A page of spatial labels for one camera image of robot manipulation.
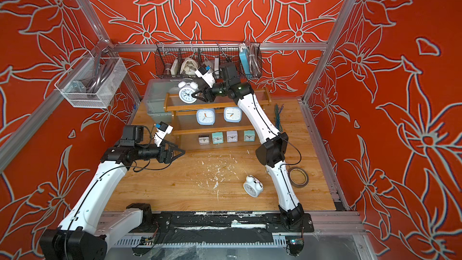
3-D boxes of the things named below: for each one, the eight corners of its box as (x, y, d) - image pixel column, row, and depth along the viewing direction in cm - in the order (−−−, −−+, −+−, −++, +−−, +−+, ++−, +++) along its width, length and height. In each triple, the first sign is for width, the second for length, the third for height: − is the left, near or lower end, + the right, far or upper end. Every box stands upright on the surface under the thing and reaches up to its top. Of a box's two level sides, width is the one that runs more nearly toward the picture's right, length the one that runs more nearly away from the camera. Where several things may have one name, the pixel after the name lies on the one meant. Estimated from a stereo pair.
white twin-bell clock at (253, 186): (241, 189, 84) (242, 182, 76) (247, 180, 86) (249, 173, 79) (256, 201, 80) (259, 195, 73) (262, 191, 83) (265, 184, 76)
